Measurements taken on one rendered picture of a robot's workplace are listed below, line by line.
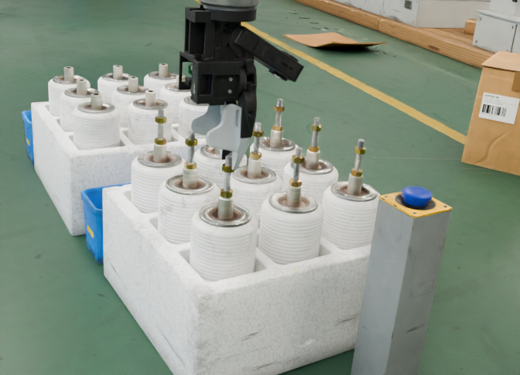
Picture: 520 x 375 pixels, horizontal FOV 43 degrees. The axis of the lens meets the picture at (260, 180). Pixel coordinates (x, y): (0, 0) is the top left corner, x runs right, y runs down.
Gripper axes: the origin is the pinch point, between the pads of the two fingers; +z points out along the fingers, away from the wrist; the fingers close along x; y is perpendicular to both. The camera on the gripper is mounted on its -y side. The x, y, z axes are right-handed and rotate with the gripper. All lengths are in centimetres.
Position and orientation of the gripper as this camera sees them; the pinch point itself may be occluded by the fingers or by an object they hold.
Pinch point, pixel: (234, 155)
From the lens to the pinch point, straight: 91.2
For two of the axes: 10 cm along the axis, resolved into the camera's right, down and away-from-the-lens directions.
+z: -0.8, 9.2, 3.8
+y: -9.0, 1.0, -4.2
